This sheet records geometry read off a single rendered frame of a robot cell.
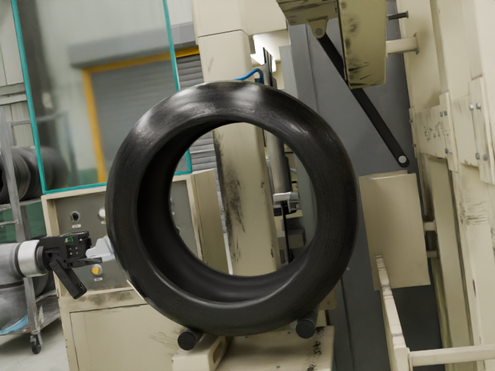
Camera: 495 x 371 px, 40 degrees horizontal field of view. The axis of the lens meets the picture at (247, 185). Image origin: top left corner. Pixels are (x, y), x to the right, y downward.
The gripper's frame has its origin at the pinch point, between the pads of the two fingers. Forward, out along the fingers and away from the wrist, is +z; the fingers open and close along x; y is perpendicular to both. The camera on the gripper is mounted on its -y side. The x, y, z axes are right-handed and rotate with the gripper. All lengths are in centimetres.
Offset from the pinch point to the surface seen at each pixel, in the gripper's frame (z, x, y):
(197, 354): 18.3, -7.9, -23.8
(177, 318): 15.6, -10.6, -14.1
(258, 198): 32.2, 28.5, 7.9
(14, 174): -195, 318, 25
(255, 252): 29.1, 28.4, -7.1
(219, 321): 25.7, -12.4, -15.2
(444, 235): 81, 23, -7
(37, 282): -195, 329, -61
